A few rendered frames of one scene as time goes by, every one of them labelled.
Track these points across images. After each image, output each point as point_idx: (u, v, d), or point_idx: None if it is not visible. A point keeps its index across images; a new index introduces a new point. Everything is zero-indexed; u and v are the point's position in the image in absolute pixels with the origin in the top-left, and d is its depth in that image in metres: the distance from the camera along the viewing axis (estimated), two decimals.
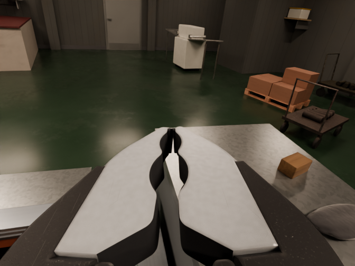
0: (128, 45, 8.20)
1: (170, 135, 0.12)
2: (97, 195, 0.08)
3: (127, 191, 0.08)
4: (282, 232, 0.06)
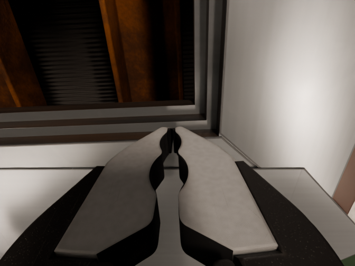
0: None
1: (170, 135, 0.12)
2: (97, 195, 0.08)
3: (127, 191, 0.08)
4: (282, 232, 0.06)
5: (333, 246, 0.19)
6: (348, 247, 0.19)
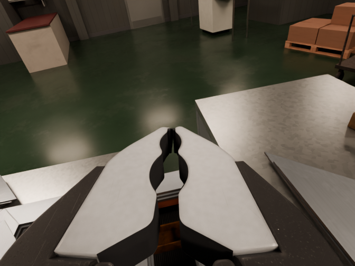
0: (150, 19, 7.91)
1: (170, 135, 0.12)
2: (97, 195, 0.08)
3: (127, 191, 0.08)
4: (282, 232, 0.06)
5: None
6: None
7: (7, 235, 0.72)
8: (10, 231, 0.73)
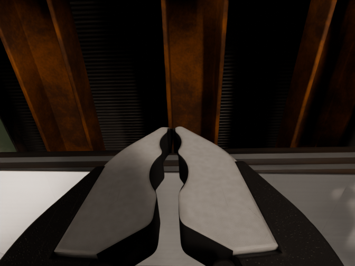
0: None
1: (170, 135, 0.12)
2: (97, 195, 0.08)
3: (127, 191, 0.08)
4: (282, 232, 0.06)
5: None
6: None
7: None
8: None
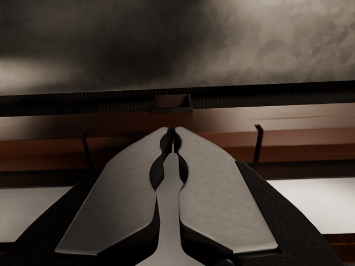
0: None
1: (170, 135, 0.12)
2: (97, 195, 0.08)
3: (127, 191, 0.08)
4: (282, 232, 0.06)
5: (172, 166, 0.21)
6: (172, 154, 0.20)
7: None
8: None
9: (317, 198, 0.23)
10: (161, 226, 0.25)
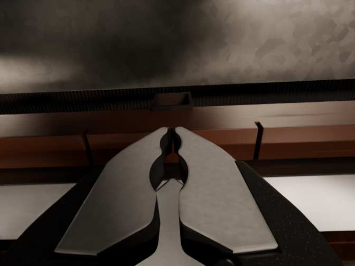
0: None
1: (170, 135, 0.12)
2: (97, 195, 0.08)
3: (127, 191, 0.08)
4: (282, 232, 0.06)
5: (175, 202, 0.23)
6: (175, 193, 0.23)
7: None
8: None
9: (316, 195, 0.23)
10: (165, 250, 0.28)
